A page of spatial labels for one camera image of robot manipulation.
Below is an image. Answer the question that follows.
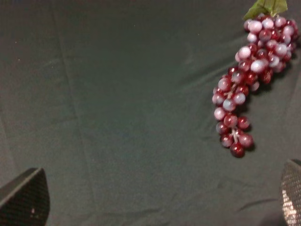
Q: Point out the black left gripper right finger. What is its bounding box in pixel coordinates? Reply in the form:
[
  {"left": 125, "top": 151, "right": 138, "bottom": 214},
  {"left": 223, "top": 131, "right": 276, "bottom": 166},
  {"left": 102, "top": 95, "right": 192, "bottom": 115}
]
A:
[{"left": 280, "top": 159, "right": 301, "bottom": 226}]

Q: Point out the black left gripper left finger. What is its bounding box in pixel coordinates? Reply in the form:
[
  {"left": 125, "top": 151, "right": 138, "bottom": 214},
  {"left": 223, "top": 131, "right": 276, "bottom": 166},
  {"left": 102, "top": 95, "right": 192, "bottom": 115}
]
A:
[{"left": 0, "top": 168, "right": 50, "bottom": 226}]

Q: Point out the black tablecloth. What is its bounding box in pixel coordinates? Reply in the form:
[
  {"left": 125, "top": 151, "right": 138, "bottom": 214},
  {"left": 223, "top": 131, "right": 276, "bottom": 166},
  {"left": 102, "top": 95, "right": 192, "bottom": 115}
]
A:
[{"left": 0, "top": 0, "right": 301, "bottom": 226}]

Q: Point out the red artificial grape bunch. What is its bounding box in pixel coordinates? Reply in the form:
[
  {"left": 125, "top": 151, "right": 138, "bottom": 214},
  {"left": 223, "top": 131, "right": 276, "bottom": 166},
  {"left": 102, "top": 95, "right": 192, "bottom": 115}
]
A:
[{"left": 212, "top": 0, "right": 300, "bottom": 158}]

